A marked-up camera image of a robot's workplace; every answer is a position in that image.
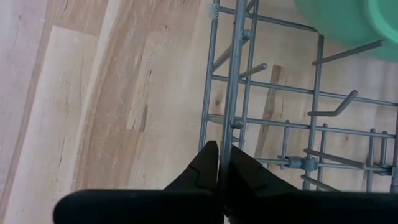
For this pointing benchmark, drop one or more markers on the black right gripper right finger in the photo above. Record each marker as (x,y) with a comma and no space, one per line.
(280,205)

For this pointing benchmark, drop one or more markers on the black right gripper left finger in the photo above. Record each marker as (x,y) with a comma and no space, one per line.
(155,205)

